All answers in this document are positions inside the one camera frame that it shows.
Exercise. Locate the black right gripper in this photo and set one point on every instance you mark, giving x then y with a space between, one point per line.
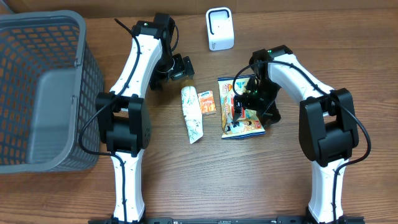
272 109

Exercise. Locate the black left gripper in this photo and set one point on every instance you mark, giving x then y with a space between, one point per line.
185 67

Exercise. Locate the yellow snack chip bag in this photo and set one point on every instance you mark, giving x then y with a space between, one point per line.
247 125

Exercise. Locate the small orange white box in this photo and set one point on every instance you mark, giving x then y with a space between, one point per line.
207 102

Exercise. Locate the white bamboo print tube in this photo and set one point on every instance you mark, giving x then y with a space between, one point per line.
191 111

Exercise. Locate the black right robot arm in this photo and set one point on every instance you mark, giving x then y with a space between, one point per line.
328 128

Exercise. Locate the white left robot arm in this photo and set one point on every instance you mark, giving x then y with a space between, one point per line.
122 115

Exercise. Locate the white barcode scanner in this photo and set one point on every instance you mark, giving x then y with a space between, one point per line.
219 24

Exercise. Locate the grey plastic mesh basket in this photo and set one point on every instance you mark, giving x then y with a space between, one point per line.
49 82

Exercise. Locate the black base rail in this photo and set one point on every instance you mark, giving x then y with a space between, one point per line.
277 220

